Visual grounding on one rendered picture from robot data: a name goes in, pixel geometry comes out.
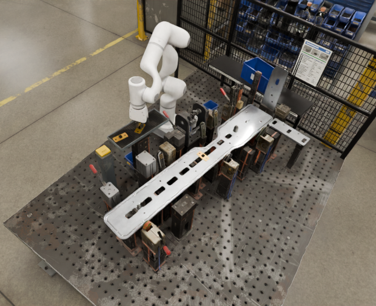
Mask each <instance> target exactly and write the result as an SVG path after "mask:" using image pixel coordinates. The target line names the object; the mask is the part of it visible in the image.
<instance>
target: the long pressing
mask: <svg viewBox="0 0 376 306"><path fill-rule="evenodd" d="M246 120H247V123H245V122H246ZM248 120H249V121H248ZM272 120H273V118H272V116H270V115H269V114H267V113H265V112H264V111H262V110H261V109H259V108H257V107H255V106H254V105H252V104H248V105H247V106H246V107H244V108H243V109H242V110H240V111H239V112H237V113H236V114H235V115H234V116H232V117H231V118H229V119H228V120H227V121H225V122H224V123H223V124H222V125H220V126H219V127H217V138H216V139H214V141H212V142H211V143H209V144H208V145H207V146H206V147H203V148H199V147H195V148H192V149H191V150H189V151H188V152H187V153H185V154H184V155H183V156H181V157H180V158H179V159H177V160H176V161H175V162H173V163H172V164H171V165H169V166H168V167H167V168H166V169H164V170H163V171H161V172H160V173H159V174H157V175H156V176H154V178H152V179H151V180H149V181H148V182H147V183H145V184H144V185H142V187H140V188H139V189H137V190H136V191H135V192H133V193H132V194H131V195H129V196H128V197H127V198H125V199H124V200H123V201H122V202H120V203H119V204H117V205H116V206H115V207H113V208H112V209H111V210H110V211H108V212H107V213H106V214H105V215H104V222H105V224H106V225H107V226H108V227H109V228H110V229H111V230H112V231H113V232H114V233H115V234H116V235H117V236H118V237H119V238H120V239H128V238H129V237H130V236H132V235H133V234H134V233H135V232H137V231H138V230H139V229H140V228H141V227H142V226H143V224H144V223H145V222H146V221H148V220H151V219H152V218H153V217H154V216H156V215H157V214H158V213H159V212H160V211H161V210H162V209H164V208H165V207H166V206H167V205H168V204H169V203H171V202H172V201H173V200H175V199H176V198H177V197H178V196H179V195H180V194H181V193H183V192H184V191H185V190H186V189H187V188H188V187H190V186H191V185H192V184H193V183H195V182H196V181H197V180H198V179H199V178H200V177H202V176H203V175H204V174H205V173H206V172H207V171H208V170H210V169H211V168H212V167H214V166H215V165H216V164H217V163H218V162H219V161H220V160H222V159H223V158H224V157H225V155H226V154H227V153H229V152H231V151H233V150H234V149H237V148H241V147H243V146H244V145H245V144H246V143H247V142H248V141H250V140H251V139H252V138H253V137H254V136H256V134H258V133H259V132H260V131H261V129H262V128H263V127H264V126H267V125H268V124H269V123H270V122H271V121H272ZM235 125H238V132H234V131H233V128H234V126H235ZM228 134H230V135H231V137H230V138H229V139H227V138H226V137H225V136H226V135H228ZM220 140H222V141H223V142H224V143H223V144H222V145H220V146H219V145H217V143H218V142H219V141H220ZM229 143H230V144H229ZM212 146H214V147H215V148H216V149H215V150H214V151H213V152H211V153H210V154H209V155H208V157H209V158H210V159H208V161H204V160H203V159H202V160H201V161H200V162H199V163H198V164H197V165H195V166H194V167H192V168H191V167H190V166H189V165H190V164H191V163H192V162H194V161H195V160H196V159H197V158H198V157H199V156H198V155H197V153H198V152H199V151H201V152H202V153H205V152H206V151H208V150H209V149H210V148H211V147H212ZM184 162H185V163H184ZM184 168H189V169H190V170H189V171H188V172H186V173H185V174H184V175H180V174H179V173H180V172H181V171H182V170H183V169H184ZM173 177H176V178H177V179H178V180H177V181H175V182H174V183H173V184H171V185H168V184H167V182H168V181H169V180H171V179H172V178H173ZM160 181H161V182H160ZM162 186H163V187H164V188H165V190H164V191H163V192H162V193H161V194H159V195H158V196H156V195H155V194H154V192H155V191H157V190H158V189H160V187H162ZM148 197H150V198H151V199H152V201H151V202H149V203H148V204H147V205H146V206H144V207H141V208H140V209H137V208H136V206H137V205H140V203H141V202H143V201H144V200H145V199H146V198H148ZM134 208H136V210H138V212H137V213H136V214H134V215H133V216H132V217H131V218H129V219H127V218H126V217H125V215H126V214H128V213H129V212H130V211H131V210H132V209H134ZM144 213H145V214H144Z"/></svg>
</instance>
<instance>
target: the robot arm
mask: <svg viewBox="0 0 376 306"><path fill-rule="evenodd" d="M189 44H190V35H189V33H188V32H187V31H185V30H184V29H182V28H180V27H177V26H175V25H173V24H170V23H168V22H165V21H164V22H161V23H159V24H158V25H157V26H156V27H155V29H154V31H153V33H152V36H151V38H150V41H149V43H148V45H147V48H146V51H145V52H144V55H143V58H142V60H141V63H140V68H141V69H142V70H143V71H145V72H146V73H148V74H149V75H150V76H151V77H152V78H153V84H152V87H151V88H149V87H147V86H146V85H145V80H144V78H142V77H140V76H134V77H131V78H130V79H129V93H130V101H129V102H130V110H129V117H130V119H132V120H134V122H135V123H136V128H138V127H139V123H140V122H141V124H140V129H142V128H143V127H144V123H148V122H149V119H148V111H147V106H146V102H147V103H151V104H153V103H155V102H156V101H157V99H158V97H159V93H160V92H161V91H162V92H165V93H164V94H162V96H161V98H160V109H159V112H160V113H162V114H163V111H166V113H167V114H168V116H169V118H170V119H171V121H172V123H173V124H174V125H175V116H176V115H175V108H176V100H177V99H179V98H181V97H182V96H183V95H184V93H185V92H186V88H187V87H186V84H185V82H184V81H182V80H180V79H177V78H174V77H172V76H169V75H171V74H173V73H174V71H176V68H177V65H178V54H177V52H176V50H175V49H174V48H173V47H172V46H175V47H178V48H185V47H187V46H188V45H189ZM161 56H163V64H162V68H161V70H160V72H159V73H158V71H157V65H158V63H159V61H160V59H161ZM163 115H164V114H163ZM160 128H162V129H173V127H172V124H171V123H170V121H168V122H167V123H166V124H164V125H162V126H161V127H160Z"/></svg>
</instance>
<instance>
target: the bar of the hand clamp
mask: <svg viewBox="0 0 376 306"><path fill-rule="evenodd" d="M238 91H239V88H237V87H236V86H232V87H230V105H231V106H233V108H234V107H235V97H236V92H238Z"/></svg>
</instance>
